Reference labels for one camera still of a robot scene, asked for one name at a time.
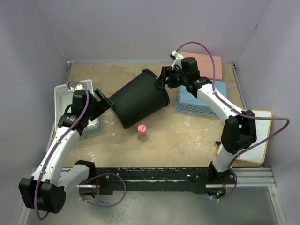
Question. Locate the white perforated plastic basket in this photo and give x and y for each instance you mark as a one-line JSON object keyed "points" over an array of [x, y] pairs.
{"points": [[62, 98]]}

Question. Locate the light blue basket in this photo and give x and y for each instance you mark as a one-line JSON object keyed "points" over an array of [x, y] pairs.
{"points": [[92, 127]]}

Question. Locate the blue perforated plastic basket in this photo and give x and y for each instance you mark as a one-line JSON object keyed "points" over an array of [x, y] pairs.
{"points": [[205, 102]]}

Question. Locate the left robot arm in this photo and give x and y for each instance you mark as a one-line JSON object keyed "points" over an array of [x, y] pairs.
{"points": [[47, 188]]}

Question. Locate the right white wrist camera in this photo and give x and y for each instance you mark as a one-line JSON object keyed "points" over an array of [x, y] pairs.
{"points": [[176, 57]]}

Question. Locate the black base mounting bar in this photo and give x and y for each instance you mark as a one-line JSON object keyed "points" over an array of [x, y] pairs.
{"points": [[109, 184]]}

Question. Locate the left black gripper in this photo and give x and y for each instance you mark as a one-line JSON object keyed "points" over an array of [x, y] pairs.
{"points": [[103, 105]]}

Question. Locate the aluminium extrusion rail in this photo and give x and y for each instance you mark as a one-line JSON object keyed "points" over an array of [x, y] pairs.
{"points": [[254, 177]]}

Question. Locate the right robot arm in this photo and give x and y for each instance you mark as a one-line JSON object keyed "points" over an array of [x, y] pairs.
{"points": [[194, 82]]}

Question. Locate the yellow framed whiteboard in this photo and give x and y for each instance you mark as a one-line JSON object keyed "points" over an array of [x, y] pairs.
{"points": [[260, 138]]}

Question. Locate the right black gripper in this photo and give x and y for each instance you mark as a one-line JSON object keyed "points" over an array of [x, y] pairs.
{"points": [[167, 72]]}

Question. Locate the pink perforated plastic basket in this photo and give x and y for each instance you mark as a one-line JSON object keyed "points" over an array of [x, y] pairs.
{"points": [[205, 64]]}

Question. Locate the pink capped small bottle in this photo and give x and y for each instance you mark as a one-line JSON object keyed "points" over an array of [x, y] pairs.
{"points": [[142, 130]]}

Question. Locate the large black plastic bucket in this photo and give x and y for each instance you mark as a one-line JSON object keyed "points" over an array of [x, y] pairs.
{"points": [[138, 99]]}

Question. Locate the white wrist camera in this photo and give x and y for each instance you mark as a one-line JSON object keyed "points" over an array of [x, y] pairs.
{"points": [[176, 57], [76, 88]]}

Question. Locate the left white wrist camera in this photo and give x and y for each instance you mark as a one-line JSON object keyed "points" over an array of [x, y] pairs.
{"points": [[76, 88]]}

